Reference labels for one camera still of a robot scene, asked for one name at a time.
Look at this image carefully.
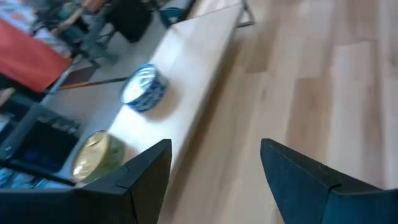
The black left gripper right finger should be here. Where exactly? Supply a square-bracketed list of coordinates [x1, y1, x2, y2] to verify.
[260, 138, 398, 224]

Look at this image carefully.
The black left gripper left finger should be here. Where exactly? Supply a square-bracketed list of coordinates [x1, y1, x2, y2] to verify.
[0, 139, 172, 224]

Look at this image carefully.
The green label can gold lid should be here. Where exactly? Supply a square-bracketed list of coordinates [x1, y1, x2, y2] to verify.
[71, 130, 126, 185]

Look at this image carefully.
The blue label albacore tuna can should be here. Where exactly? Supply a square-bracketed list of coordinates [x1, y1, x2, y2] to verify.
[120, 63, 169, 113]

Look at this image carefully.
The orange cloth partition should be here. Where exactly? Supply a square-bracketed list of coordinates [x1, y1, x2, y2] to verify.
[0, 18, 73, 94]

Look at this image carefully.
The black cloth partition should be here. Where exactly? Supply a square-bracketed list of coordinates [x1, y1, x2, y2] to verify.
[107, 0, 154, 44]

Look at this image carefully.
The black aluminium table frame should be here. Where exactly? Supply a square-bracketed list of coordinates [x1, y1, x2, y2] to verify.
[0, 93, 82, 187]

